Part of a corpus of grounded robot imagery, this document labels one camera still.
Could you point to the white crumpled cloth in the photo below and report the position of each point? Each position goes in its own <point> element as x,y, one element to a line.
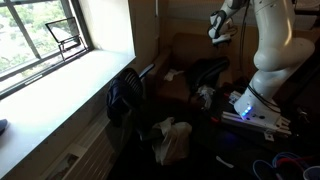
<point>205,94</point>

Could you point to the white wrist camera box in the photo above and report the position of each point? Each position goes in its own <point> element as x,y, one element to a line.
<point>222,41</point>

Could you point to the beige crumpled cloth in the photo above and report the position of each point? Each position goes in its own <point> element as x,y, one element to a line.
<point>173,140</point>

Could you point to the white cup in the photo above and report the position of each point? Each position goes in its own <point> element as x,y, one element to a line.
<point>312,174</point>

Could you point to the black orange bar clamp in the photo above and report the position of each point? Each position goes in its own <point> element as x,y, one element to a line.
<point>226,95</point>
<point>215,119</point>

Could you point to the dark navy garment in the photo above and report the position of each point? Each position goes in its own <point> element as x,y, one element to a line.
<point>116,103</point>

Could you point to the black robot cart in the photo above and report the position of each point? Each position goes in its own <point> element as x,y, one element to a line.
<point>233,146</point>

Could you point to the brown leather armchair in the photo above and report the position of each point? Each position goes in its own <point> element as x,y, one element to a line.
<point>180,90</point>

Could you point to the aluminium rail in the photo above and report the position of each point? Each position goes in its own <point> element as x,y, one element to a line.
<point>250,121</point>

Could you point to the black mesh office chair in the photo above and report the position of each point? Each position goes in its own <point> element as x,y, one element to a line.
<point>133,83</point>

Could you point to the blue grey backpack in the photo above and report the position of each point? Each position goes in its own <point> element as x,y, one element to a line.
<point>206,71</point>

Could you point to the white sock-like cloth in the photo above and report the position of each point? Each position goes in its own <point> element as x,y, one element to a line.
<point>171,74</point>

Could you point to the white tape strip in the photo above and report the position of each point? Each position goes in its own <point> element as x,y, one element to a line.
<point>225,162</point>

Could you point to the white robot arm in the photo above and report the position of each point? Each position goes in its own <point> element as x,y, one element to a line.
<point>276,50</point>

